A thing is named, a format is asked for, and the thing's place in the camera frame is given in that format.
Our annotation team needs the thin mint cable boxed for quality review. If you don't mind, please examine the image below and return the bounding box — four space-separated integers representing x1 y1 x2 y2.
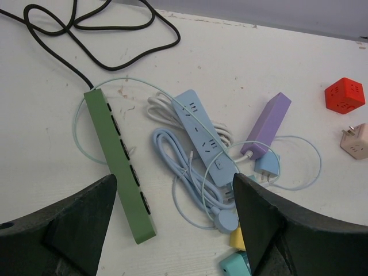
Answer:
71 76 322 224

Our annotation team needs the blue USB charger plug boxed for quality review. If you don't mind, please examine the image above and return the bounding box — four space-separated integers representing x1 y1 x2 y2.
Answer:
254 151 280 183

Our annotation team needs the blue power strip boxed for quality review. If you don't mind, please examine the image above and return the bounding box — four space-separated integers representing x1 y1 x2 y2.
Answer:
172 90 237 187

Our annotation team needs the pink cube socket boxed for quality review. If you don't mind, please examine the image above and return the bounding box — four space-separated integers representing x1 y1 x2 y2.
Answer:
340 123 368 160

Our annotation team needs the black power cable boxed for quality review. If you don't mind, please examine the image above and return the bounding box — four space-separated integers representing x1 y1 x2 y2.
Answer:
0 0 181 90

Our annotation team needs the purple USB power strip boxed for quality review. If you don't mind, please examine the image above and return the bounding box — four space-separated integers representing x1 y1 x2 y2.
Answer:
240 93 292 160

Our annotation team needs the red cube socket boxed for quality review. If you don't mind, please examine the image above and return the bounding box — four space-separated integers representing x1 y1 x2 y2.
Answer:
325 78 366 114

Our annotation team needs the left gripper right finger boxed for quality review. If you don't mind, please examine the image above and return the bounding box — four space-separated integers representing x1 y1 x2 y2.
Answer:
233 173 367 275

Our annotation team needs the green power strip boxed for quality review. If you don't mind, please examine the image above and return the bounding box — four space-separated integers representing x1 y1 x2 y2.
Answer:
84 89 156 244

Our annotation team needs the yellow charger plug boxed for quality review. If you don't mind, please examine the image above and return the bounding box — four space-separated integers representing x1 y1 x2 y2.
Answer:
229 226 246 251

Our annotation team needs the light blue bundled cable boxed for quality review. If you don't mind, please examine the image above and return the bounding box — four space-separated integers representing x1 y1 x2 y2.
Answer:
151 128 239 234

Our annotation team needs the white bundled cable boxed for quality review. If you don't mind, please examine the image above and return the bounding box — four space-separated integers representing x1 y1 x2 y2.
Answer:
146 91 255 163

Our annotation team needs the white charger plug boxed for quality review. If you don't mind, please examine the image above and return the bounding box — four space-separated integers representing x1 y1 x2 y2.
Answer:
224 183 235 204

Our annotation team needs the teal charger plug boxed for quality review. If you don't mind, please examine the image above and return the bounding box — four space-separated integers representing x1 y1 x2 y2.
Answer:
219 251 252 276

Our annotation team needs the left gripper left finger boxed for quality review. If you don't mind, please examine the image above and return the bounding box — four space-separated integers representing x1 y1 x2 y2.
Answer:
1 175 117 275

